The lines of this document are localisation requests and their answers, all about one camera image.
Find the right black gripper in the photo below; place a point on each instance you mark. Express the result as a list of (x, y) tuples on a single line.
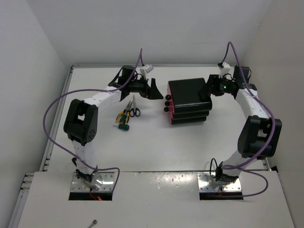
[(211, 87)]

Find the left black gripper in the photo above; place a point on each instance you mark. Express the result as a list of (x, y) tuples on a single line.
[(151, 92)]

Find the black drawer cabinet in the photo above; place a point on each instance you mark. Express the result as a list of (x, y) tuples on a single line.
[(188, 106)]

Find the green orange screwdriver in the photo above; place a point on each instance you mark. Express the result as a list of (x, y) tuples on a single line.
[(123, 119)]

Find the green stubby screwdriver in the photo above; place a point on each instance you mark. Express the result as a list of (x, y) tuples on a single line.
[(123, 127)]

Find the pink top drawer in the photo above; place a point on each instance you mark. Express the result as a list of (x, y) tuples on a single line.
[(168, 96)]

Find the pink drawer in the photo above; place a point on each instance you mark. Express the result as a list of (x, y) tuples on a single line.
[(170, 115), (168, 104), (168, 96)]

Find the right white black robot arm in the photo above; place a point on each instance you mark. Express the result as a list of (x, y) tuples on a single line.
[(260, 134)]

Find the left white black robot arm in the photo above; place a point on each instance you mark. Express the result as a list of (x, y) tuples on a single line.
[(82, 118)]

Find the white front platform board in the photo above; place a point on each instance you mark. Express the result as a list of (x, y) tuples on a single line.
[(151, 200)]

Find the small metal wrench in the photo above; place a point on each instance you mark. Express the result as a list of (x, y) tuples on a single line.
[(94, 222)]

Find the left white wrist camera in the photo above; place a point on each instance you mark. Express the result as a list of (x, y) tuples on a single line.
[(145, 70)]

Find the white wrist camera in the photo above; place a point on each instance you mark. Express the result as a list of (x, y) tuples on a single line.
[(145, 70), (224, 69)]

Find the black handled scissors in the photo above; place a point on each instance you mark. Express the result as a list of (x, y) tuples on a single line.
[(134, 110)]

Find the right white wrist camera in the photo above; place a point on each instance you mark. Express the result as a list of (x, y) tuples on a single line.
[(224, 69)]

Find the yellow handled pliers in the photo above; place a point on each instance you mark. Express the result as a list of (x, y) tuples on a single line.
[(126, 111)]

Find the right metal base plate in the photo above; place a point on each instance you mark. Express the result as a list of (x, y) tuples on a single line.
[(208, 184)]

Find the metal base plate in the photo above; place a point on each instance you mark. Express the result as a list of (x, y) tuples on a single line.
[(208, 184), (103, 182)]

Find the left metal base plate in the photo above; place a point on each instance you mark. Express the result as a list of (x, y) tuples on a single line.
[(103, 182)]

